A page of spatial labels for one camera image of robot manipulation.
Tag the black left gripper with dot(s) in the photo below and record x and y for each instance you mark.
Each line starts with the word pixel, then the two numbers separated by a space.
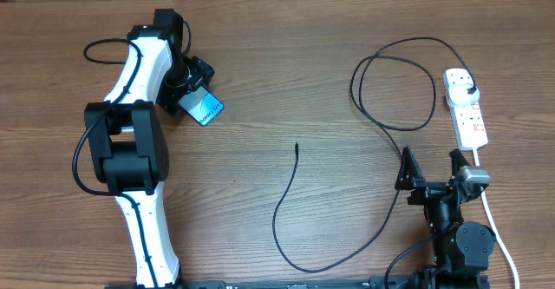
pixel 169 96

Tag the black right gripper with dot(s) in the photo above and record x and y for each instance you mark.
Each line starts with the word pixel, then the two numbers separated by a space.
pixel 408 177

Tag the blue Galaxy smartphone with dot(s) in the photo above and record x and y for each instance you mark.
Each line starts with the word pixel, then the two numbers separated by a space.
pixel 202 106

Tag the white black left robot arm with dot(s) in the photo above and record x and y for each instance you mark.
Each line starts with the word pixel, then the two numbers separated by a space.
pixel 128 148

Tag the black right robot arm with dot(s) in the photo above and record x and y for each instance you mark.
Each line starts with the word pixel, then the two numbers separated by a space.
pixel 461 248

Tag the white charger adapter plug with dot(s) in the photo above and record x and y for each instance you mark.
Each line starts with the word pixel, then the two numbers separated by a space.
pixel 460 95

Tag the white power strip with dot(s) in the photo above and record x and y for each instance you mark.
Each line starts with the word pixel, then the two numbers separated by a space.
pixel 469 126

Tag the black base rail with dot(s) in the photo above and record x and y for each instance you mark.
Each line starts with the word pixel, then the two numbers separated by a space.
pixel 374 282

